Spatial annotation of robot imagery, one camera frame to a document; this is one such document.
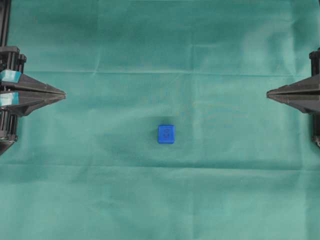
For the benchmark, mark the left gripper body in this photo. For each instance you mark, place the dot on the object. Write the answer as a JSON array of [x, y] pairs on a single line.
[[11, 69]]

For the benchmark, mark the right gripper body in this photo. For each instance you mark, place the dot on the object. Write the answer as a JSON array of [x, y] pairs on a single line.
[[315, 70]]

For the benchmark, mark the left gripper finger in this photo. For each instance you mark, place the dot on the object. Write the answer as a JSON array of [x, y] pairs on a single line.
[[32, 83], [22, 103]]

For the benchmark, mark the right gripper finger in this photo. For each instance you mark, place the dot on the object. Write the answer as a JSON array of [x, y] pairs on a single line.
[[307, 104], [295, 89]]

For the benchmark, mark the blue block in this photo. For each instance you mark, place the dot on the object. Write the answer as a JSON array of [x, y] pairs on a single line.
[[166, 134]]

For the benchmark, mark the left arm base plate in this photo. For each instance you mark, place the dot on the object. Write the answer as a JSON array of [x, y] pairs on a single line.
[[4, 146]]

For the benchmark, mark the black frame post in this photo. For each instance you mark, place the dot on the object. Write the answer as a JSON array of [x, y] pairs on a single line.
[[5, 9]]

